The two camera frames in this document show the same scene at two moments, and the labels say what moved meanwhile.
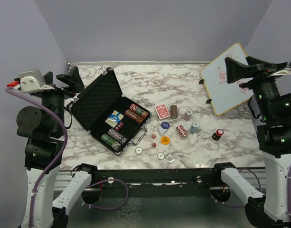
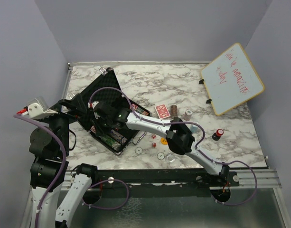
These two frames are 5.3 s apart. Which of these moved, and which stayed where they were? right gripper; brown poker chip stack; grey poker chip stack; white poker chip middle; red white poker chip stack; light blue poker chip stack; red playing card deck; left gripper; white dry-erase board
Moved: red white poker chip stack; right gripper; left gripper
Stayed: brown poker chip stack; light blue poker chip stack; white dry-erase board; grey poker chip stack; white poker chip middle; red playing card deck
